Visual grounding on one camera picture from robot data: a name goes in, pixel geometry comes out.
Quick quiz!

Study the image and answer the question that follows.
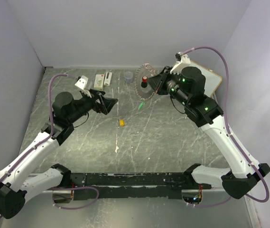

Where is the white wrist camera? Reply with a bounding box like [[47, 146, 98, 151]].
[[170, 52, 191, 74], [75, 76, 92, 97]]

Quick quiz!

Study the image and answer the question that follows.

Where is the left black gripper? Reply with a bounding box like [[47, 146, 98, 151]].
[[67, 88, 117, 124]]

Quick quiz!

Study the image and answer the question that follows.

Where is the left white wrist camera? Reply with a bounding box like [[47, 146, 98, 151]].
[[75, 76, 92, 97]]

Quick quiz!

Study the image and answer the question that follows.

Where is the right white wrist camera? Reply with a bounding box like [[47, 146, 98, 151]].
[[170, 52, 191, 74]]

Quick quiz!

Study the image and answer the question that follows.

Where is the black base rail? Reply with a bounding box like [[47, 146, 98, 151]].
[[42, 172, 214, 201]]

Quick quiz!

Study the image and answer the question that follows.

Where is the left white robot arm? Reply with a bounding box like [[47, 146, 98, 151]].
[[0, 89, 118, 219]]

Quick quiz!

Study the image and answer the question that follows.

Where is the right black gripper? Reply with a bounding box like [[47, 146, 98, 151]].
[[147, 66, 190, 106]]

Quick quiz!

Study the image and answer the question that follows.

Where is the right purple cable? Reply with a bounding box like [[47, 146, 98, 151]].
[[182, 46, 270, 208]]

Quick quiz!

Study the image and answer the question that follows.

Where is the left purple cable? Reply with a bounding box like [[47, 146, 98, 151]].
[[0, 73, 81, 222]]

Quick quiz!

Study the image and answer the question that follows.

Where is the clear plastic clip jar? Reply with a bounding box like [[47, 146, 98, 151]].
[[124, 71, 134, 84]]

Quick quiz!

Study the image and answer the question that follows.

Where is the green white staple box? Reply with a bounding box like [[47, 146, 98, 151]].
[[94, 74, 105, 91]]

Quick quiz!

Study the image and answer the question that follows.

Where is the purple cable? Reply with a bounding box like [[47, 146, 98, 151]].
[[182, 46, 270, 208], [0, 73, 81, 222]]

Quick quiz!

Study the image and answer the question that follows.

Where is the white framed whiteboard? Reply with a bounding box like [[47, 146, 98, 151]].
[[190, 61, 223, 97]]

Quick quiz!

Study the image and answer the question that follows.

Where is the white stapler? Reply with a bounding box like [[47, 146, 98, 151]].
[[104, 71, 112, 86]]

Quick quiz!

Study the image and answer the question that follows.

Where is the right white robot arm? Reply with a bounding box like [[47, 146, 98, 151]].
[[142, 66, 270, 199]]

